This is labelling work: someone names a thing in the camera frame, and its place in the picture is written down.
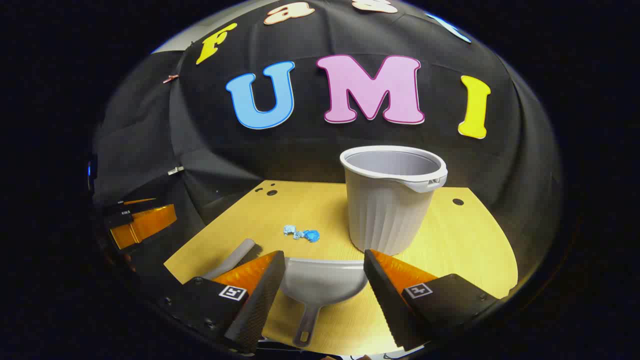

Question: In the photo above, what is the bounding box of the small grey broom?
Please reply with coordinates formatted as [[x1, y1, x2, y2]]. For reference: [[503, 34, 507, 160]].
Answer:
[[202, 238, 264, 281]]

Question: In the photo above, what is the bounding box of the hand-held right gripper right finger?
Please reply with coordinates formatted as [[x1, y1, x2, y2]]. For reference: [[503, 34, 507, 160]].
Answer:
[[363, 248, 501, 352]]

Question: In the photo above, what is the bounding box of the yellow wooden desktop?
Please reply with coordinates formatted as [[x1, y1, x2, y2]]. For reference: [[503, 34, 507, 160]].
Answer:
[[164, 180, 519, 357]]

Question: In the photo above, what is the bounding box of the grey ribbed garbage bin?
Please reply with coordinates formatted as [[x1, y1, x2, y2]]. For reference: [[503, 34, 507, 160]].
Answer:
[[339, 145, 449, 257]]

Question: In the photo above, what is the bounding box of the grey plastic dustpan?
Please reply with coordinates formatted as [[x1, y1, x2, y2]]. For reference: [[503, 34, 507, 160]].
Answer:
[[279, 257, 370, 348]]

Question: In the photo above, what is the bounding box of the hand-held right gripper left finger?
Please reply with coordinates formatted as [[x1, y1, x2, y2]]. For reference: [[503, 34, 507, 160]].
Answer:
[[160, 250, 287, 355]]

